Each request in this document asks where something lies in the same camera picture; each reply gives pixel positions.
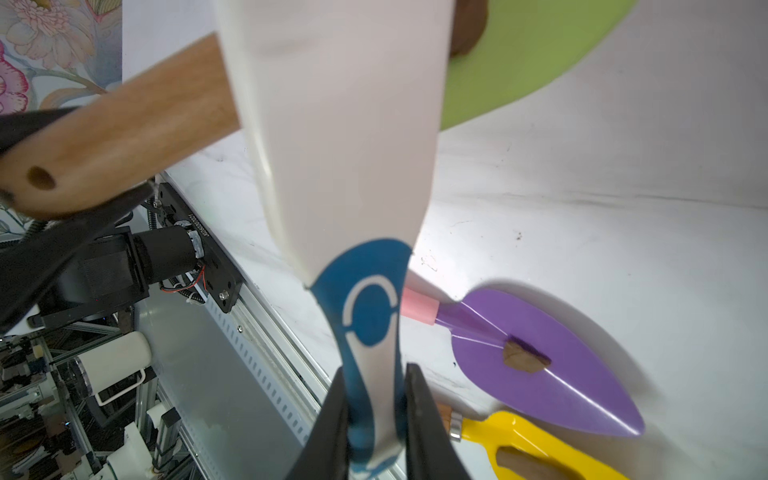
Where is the yellow scoop wooden handle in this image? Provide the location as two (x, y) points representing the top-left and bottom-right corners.
(437, 403), (624, 479)

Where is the white blue brush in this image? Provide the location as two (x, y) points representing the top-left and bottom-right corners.
(214, 1), (454, 479)

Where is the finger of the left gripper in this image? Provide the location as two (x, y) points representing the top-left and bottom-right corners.
(1, 182), (155, 333)
(0, 107), (77, 155)

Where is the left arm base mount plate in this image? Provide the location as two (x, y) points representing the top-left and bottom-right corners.
(152, 183), (244, 313)

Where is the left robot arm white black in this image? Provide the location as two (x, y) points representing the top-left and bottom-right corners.
(1, 181), (205, 336)

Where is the purple trowel pink handle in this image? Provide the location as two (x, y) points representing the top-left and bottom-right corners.
(400, 288), (646, 437)

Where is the green trowel wooden handle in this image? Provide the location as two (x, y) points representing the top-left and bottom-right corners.
(0, 0), (638, 220)

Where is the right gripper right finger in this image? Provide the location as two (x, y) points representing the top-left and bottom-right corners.
(405, 363), (471, 480)

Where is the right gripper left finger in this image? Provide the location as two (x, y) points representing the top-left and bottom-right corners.
(286, 368), (349, 480)

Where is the aluminium rail frame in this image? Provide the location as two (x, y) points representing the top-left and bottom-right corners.
(138, 173), (339, 479)

